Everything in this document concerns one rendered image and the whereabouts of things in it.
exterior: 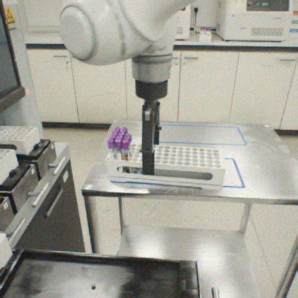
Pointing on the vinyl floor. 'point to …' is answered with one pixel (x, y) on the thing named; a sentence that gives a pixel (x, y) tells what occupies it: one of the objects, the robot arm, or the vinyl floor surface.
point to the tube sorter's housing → (68, 191)
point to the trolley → (178, 249)
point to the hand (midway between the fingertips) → (151, 155)
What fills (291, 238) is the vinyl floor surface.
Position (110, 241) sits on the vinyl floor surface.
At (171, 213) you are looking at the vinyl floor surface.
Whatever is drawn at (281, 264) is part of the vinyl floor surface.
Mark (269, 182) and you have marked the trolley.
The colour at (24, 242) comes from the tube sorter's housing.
